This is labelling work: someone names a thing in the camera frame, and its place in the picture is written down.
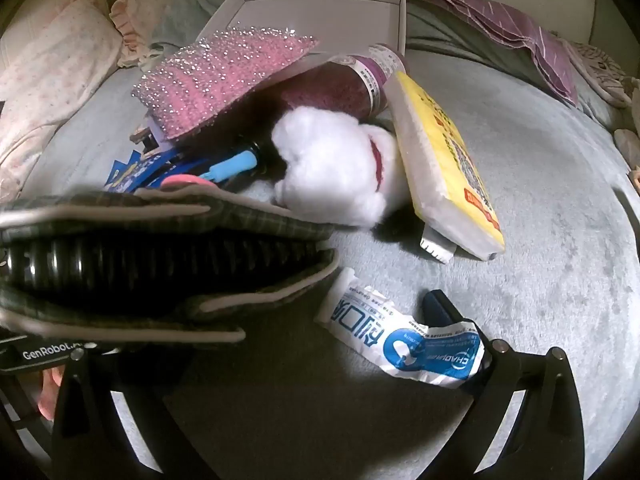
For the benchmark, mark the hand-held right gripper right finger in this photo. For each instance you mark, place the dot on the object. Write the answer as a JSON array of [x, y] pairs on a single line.
[[440, 310]]

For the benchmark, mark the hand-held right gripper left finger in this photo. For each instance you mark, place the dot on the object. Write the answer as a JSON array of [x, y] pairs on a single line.
[[80, 410]]

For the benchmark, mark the white and blue toothpaste tube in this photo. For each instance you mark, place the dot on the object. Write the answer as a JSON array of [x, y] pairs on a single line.
[[400, 340]]

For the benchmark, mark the yellow packaged sponge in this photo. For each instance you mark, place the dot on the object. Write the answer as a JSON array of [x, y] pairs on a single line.
[[450, 170]]

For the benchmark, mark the green plaid pouch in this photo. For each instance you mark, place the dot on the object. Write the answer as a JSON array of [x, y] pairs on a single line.
[[150, 220]]

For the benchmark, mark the white plush toy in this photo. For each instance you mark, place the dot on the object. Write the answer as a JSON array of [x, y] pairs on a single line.
[[330, 165]]

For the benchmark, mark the blue eye mask packet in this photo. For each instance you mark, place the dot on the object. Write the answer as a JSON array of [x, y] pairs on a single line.
[[135, 170]]

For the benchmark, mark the purple labelled bottle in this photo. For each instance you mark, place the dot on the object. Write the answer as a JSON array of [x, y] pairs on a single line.
[[370, 75]]

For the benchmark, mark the white shallow box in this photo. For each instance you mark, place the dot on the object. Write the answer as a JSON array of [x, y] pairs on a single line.
[[320, 15]]

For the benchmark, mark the pink glitter scouring cloth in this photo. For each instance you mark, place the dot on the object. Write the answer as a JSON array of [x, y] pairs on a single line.
[[220, 75]]

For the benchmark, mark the person's left hand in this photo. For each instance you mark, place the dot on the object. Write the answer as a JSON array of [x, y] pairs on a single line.
[[50, 395]]

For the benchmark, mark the small white toothed clip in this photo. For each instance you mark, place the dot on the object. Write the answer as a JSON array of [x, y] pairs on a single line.
[[437, 247]]

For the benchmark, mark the wooden clothes peg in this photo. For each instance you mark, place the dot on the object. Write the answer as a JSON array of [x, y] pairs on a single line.
[[141, 139]]

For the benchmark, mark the white lace shoe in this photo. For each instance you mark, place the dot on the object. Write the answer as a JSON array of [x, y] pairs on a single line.
[[600, 70]]

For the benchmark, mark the purple plaid blanket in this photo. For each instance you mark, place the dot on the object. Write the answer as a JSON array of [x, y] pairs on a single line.
[[500, 20]]

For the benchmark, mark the pale green quilt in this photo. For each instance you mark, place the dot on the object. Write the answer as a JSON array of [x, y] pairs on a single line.
[[185, 15]]

